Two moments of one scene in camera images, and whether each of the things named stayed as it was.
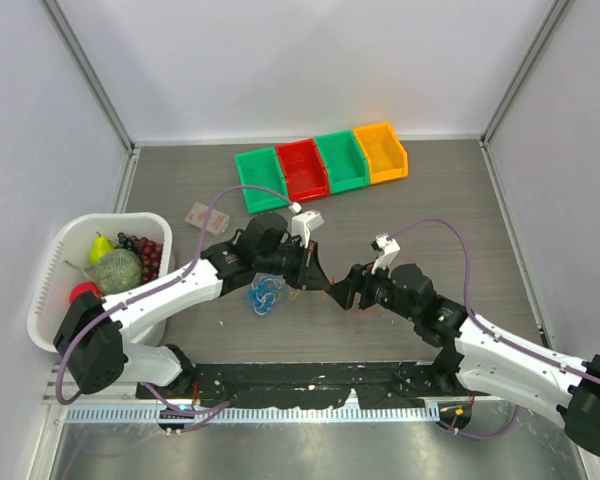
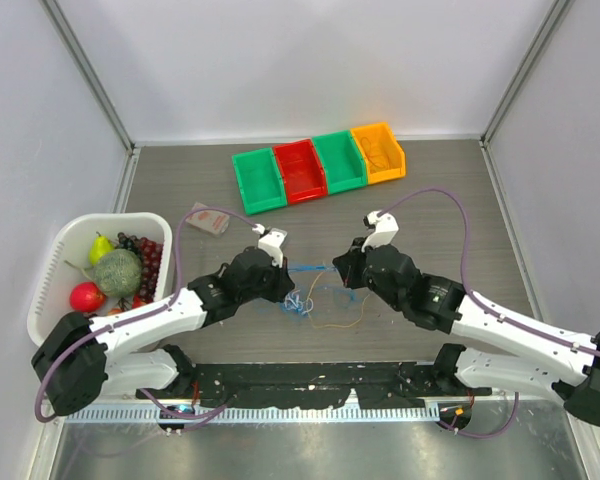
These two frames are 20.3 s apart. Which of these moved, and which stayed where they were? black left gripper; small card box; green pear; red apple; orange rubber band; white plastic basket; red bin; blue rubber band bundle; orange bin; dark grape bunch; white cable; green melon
Moved: orange rubber band; blue rubber band bundle; black left gripper; white cable
Stayed: red bin; dark grape bunch; green pear; small card box; red apple; orange bin; green melon; white plastic basket
